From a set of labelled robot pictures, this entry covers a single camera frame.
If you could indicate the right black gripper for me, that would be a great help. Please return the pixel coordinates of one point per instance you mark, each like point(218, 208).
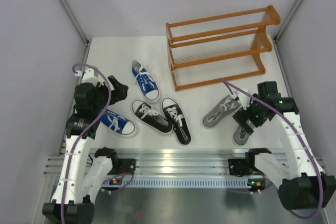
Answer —
point(242, 116)

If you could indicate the slotted cable duct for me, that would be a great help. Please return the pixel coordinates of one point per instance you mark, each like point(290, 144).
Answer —
point(180, 182)

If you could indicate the black sneaker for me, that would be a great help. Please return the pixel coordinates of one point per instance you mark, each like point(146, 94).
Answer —
point(150, 117)
point(175, 116)

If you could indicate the grey sneaker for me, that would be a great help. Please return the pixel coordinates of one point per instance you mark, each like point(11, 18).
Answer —
point(224, 108)
point(240, 136)

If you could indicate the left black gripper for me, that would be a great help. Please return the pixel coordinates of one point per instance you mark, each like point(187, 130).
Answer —
point(119, 92)

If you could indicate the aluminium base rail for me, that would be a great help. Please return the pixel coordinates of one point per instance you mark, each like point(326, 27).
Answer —
point(182, 163)

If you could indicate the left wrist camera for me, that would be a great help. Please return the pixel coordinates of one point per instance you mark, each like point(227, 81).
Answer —
point(88, 76)

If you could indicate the orange wooden shoe shelf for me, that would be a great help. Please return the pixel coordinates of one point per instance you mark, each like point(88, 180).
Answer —
point(217, 38)

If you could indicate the black sneaker right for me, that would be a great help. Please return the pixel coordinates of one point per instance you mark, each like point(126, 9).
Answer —
point(175, 116)

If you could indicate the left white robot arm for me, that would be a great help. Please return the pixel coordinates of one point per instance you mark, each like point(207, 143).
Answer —
point(74, 198)

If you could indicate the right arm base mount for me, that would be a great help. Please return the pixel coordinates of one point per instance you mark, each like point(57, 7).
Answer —
point(238, 167)

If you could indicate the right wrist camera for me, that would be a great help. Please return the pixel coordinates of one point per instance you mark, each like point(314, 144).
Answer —
point(243, 97)

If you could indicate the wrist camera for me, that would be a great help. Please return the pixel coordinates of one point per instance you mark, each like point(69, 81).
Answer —
point(243, 97)
point(88, 76)

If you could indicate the black sneaker left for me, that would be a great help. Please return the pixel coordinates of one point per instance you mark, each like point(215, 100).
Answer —
point(150, 117)

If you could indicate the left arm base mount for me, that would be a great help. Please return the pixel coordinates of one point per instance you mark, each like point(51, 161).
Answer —
point(125, 165)

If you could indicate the blue sneaker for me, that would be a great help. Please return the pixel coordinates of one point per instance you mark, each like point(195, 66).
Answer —
point(146, 82)
point(118, 124)

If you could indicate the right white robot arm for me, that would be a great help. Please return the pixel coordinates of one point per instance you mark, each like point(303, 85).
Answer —
point(303, 184)

